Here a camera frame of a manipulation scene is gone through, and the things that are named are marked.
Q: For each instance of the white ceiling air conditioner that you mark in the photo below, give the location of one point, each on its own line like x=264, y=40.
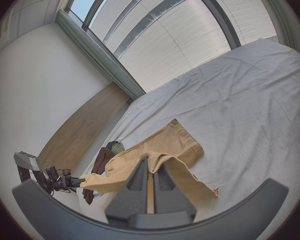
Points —
x=0, y=37

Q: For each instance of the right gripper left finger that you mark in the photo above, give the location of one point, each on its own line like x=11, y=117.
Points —
x=132, y=194

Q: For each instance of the blue-green curtain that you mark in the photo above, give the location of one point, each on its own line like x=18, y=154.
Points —
x=100, y=56
x=282, y=16

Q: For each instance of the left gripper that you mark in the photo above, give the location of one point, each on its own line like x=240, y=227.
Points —
x=68, y=182

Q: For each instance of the tan shorts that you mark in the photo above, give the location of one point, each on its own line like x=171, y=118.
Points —
x=180, y=144

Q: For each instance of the bed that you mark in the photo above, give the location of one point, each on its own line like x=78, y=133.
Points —
x=227, y=96

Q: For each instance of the brown garment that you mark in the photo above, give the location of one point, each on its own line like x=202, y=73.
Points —
x=101, y=161

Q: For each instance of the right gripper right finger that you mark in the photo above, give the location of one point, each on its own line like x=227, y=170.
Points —
x=170, y=194

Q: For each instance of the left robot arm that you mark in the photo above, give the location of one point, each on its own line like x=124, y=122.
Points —
x=27, y=161

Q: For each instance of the black garment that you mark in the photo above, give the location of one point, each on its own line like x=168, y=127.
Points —
x=111, y=144

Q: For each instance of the window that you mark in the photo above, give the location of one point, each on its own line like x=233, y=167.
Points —
x=177, y=34

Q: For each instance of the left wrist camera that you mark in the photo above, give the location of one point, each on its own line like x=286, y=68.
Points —
x=67, y=172

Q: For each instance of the green garment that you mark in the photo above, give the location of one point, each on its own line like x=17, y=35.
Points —
x=118, y=149

